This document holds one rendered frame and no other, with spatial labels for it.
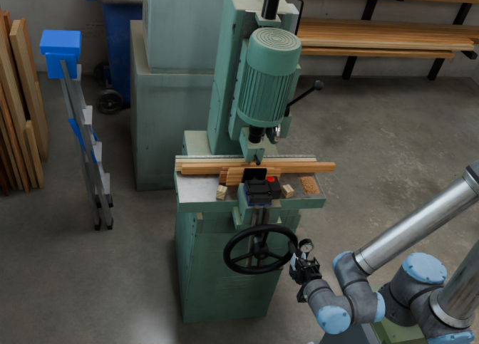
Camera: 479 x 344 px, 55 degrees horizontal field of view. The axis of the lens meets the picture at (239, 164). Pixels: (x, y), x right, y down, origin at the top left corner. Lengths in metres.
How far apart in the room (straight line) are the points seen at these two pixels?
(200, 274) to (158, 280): 0.53
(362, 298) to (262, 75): 0.78
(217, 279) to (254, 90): 0.96
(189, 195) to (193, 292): 0.62
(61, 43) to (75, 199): 1.18
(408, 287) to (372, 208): 1.55
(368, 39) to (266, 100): 2.56
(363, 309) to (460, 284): 0.32
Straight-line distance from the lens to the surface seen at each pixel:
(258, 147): 1.77
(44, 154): 3.25
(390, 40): 4.19
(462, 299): 1.65
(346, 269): 1.57
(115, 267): 2.66
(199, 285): 2.20
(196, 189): 1.80
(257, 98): 1.60
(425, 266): 1.84
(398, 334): 1.96
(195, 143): 2.17
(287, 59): 1.52
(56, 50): 2.14
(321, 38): 3.88
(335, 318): 1.45
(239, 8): 1.71
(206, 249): 1.98
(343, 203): 3.27
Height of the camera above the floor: 2.16
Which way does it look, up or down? 41 degrees down
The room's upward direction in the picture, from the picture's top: 11 degrees clockwise
